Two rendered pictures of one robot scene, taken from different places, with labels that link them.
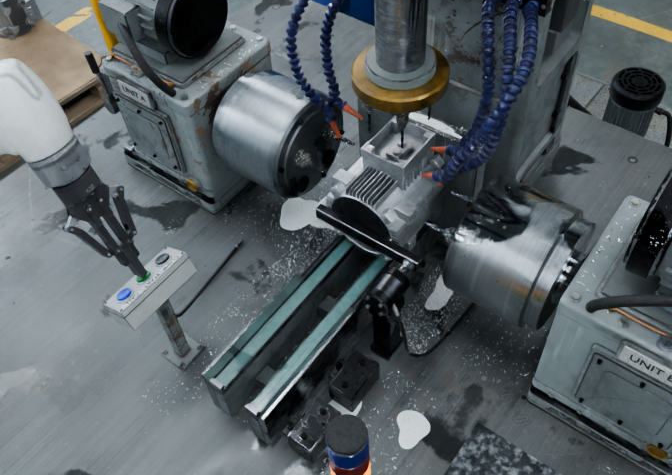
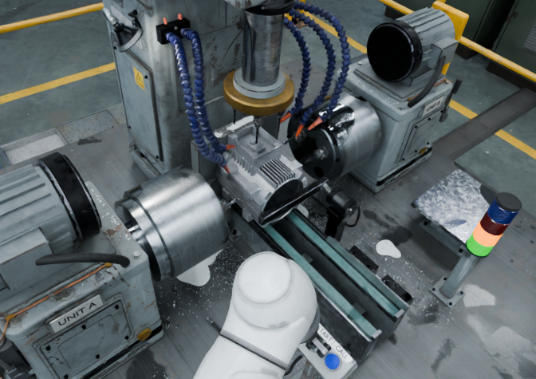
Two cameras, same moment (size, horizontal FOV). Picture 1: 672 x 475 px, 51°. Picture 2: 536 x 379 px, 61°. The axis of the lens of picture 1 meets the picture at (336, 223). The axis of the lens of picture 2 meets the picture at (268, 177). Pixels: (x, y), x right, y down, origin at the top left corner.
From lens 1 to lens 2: 1.23 m
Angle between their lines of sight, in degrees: 54
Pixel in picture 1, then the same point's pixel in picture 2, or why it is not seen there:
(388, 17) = (277, 41)
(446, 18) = (210, 56)
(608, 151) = not seen: hidden behind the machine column
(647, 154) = not seen: hidden behind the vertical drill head
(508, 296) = (372, 143)
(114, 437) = not seen: outside the picture
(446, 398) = (370, 227)
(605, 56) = (39, 116)
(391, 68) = (274, 80)
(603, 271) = (386, 95)
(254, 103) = (173, 206)
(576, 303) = (404, 109)
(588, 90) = (106, 117)
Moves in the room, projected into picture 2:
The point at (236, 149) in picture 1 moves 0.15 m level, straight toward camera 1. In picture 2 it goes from (191, 247) to (254, 249)
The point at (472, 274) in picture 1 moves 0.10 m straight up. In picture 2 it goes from (356, 151) to (364, 125)
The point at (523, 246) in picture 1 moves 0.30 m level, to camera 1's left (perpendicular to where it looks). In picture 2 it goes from (360, 116) to (360, 186)
